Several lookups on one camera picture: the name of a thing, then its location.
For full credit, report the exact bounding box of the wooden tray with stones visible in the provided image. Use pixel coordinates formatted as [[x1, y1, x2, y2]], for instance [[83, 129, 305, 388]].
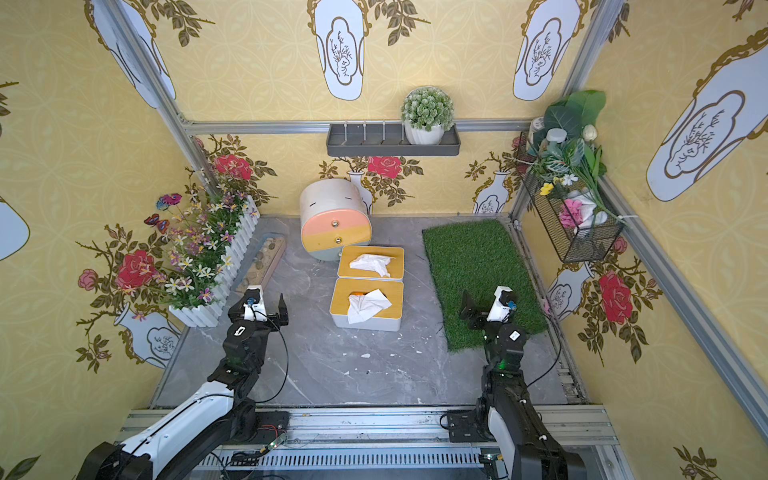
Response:
[[235, 232, 287, 295]]

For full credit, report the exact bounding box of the white fence flower planter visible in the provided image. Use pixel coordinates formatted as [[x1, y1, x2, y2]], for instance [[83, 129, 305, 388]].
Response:
[[152, 188, 260, 328]]

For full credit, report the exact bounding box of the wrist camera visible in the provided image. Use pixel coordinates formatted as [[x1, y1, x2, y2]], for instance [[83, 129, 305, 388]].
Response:
[[242, 285, 267, 322], [487, 286, 517, 322]]

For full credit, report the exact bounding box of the potted green succulent plant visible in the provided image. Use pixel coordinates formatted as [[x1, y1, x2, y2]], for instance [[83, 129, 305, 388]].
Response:
[[401, 86, 454, 145]]

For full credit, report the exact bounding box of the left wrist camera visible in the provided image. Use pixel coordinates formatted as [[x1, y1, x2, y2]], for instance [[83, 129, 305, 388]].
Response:
[[242, 285, 267, 322]]

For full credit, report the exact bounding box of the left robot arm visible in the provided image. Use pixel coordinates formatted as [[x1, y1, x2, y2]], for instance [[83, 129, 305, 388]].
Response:
[[76, 299, 289, 479]]

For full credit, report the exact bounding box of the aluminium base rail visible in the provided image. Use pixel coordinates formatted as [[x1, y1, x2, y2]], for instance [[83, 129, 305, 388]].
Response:
[[98, 406, 634, 480]]

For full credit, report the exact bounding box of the grey wall shelf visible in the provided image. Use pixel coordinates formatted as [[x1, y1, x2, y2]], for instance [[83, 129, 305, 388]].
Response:
[[326, 122, 462, 157]]

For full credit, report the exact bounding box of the wooden slotted lid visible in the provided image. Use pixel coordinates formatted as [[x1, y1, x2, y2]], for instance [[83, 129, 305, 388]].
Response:
[[330, 278, 404, 320], [337, 244, 407, 281]]

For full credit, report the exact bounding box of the orange tissue pack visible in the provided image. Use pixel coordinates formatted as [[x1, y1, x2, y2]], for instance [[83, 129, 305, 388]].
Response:
[[349, 254, 393, 278], [347, 289, 392, 324]]

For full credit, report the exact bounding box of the black wire wall basket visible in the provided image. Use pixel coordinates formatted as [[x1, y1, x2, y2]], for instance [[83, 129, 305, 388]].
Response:
[[524, 128, 624, 263]]

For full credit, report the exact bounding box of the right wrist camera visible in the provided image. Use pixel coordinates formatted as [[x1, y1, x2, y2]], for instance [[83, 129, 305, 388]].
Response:
[[487, 286, 517, 322]]

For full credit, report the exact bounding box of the artificial flower bouquet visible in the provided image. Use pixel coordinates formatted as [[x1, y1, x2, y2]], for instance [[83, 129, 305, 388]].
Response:
[[528, 90, 627, 235]]

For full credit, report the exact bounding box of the round pastel drawer cabinet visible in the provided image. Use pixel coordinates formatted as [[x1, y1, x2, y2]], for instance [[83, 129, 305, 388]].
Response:
[[300, 178, 372, 261]]

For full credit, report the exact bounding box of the white plastic box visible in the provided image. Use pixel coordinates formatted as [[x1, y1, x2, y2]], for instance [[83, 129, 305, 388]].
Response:
[[335, 244, 407, 282], [330, 313, 402, 332]]

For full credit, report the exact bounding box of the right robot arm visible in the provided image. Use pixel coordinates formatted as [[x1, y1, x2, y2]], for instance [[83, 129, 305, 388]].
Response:
[[443, 286, 587, 479]]

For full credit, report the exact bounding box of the green artificial grass mat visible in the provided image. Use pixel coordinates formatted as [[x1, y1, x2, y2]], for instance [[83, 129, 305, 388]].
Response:
[[422, 220, 548, 352]]

